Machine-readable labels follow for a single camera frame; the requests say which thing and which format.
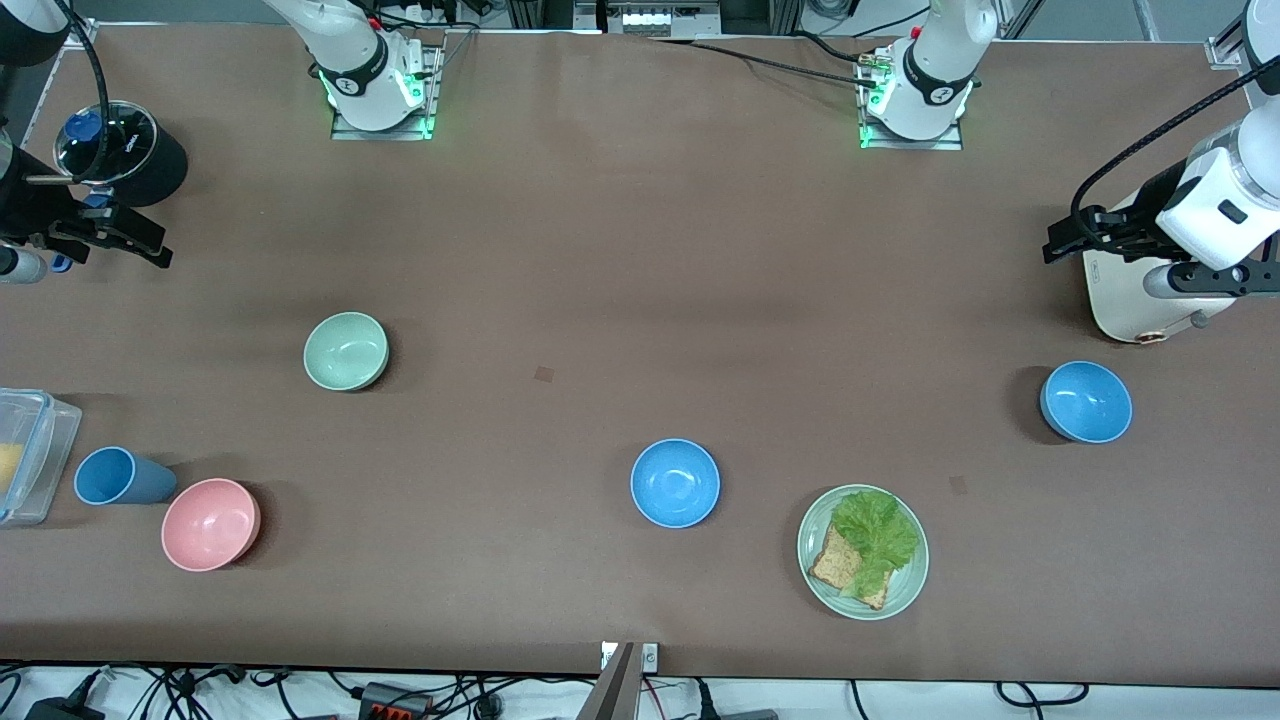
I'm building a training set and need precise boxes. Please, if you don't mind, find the blue bowl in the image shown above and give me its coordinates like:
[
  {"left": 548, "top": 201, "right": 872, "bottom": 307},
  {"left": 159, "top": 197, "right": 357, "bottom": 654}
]
[
  {"left": 1040, "top": 361, "right": 1133, "bottom": 444},
  {"left": 630, "top": 438, "right": 721, "bottom": 529}
]

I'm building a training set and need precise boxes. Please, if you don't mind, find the green bowl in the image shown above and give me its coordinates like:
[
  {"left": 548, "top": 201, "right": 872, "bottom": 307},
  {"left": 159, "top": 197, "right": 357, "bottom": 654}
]
[{"left": 303, "top": 312, "right": 390, "bottom": 392}]

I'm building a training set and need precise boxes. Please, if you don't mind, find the pink bowl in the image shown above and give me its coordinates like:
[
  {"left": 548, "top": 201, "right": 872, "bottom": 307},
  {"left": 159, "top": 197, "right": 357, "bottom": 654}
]
[{"left": 161, "top": 478, "right": 263, "bottom": 573}]

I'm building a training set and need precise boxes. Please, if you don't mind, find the black pot with glass lid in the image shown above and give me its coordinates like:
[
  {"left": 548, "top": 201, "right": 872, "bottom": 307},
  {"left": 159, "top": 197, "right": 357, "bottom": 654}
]
[{"left": 50, "top": 100, "right": 189, "bottom": 273}]

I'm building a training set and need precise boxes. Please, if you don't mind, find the white toaster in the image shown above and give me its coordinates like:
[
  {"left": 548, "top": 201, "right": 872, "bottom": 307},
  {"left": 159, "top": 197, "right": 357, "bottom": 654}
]
[{"left": 1083, "top": 193, "right": 1241, "bottom": 344}]

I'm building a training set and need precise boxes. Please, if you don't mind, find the clear plastic container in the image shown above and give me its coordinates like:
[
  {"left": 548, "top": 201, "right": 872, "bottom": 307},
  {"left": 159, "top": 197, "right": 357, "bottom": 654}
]
[{"left": 0, "top": 388, "right": 83, "bottom": 527}]

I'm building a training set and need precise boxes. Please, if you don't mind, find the blue cup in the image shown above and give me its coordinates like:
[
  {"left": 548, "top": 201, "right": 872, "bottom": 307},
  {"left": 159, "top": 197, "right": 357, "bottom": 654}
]
[{"left": 74, "top": 446, "right": 179, "bottom": 507}]

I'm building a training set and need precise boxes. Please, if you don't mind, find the green lettuce leaf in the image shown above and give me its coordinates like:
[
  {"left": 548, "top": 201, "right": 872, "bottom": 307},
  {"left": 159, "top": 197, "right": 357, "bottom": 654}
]
[{"left": 832, "top": 489, "right": 920, "bottom": 599}]

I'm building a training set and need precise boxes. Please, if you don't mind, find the green plate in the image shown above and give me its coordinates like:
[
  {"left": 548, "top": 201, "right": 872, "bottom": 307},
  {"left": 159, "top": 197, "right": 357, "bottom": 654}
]
[{"left": 797, "top": 484, "right": 930, "bottom": 621}]

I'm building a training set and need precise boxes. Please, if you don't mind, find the brown bread slice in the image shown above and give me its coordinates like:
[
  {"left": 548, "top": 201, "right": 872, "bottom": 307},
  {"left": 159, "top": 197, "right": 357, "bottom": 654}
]
[{"left": 808, "top": 525, "right": 891, "bottom": 611}]

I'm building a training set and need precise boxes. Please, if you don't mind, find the black power adapter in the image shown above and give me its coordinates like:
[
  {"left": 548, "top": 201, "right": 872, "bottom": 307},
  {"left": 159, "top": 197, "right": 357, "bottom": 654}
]
[{"left": 25, "top": 697, "right": 106, "bottom": 720}]

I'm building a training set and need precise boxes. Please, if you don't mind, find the white socket strip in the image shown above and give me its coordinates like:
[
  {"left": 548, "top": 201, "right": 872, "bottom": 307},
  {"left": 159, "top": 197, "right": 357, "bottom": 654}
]
[{"left": 605, "top": 0, "right": 721, "bottom": 36}]

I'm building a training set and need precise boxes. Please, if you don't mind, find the black orange power strip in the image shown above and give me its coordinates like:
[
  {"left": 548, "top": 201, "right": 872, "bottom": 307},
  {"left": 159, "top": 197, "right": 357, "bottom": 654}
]
[{"left": 360, "top": 682, "right": 433, "bottom": 720}]

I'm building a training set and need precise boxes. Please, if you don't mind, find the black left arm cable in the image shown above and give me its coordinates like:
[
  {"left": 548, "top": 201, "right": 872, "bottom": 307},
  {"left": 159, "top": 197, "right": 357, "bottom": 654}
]
[{"left": 1070, "top": 60, "right": 1280, "bottom": 236}]

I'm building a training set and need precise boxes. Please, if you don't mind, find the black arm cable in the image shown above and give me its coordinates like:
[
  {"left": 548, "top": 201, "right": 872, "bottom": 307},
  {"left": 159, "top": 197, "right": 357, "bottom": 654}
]
[
  {"left": 55, "top": 0, "right": 111, "bottom": 191},
  {"left": 1070, "top": 60, "right": 1280, "bottom": 236}
]

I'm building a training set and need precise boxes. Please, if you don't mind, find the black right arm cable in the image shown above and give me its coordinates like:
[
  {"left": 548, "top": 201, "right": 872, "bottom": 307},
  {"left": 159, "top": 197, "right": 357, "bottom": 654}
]
[{"left": 55, "top": 0, "right": 111, "bottom": 191}]

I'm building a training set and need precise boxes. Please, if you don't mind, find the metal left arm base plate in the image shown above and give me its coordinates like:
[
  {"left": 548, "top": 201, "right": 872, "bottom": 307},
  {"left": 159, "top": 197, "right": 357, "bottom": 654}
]
[{"left": 858, "top": 50, "right": 966, "bottom": 151}]

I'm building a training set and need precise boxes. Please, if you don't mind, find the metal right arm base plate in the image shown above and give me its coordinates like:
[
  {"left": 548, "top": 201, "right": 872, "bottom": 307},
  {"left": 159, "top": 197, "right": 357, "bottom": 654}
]
[{"left": 330, "top": 45, "right": 443, "bottom": 141}]

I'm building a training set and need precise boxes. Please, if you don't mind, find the long black table cable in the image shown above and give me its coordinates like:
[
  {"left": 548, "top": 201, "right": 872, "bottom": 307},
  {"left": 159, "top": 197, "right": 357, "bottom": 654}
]
[{"left": 648, "top": 36, "right": 886, "bottom": 89}]

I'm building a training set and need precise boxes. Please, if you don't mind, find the looped black floor cable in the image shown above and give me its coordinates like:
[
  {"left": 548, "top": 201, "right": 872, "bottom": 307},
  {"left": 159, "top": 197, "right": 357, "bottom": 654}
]
[{"left": 995, "top": 682, "right": 1091, "bottom": 707}]

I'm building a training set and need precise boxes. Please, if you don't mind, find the grey metal bracket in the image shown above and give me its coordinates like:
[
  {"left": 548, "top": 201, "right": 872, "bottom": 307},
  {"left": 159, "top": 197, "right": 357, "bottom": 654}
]
[{"left": 575, "top": 643, "right": 641, "bottom": 720}]

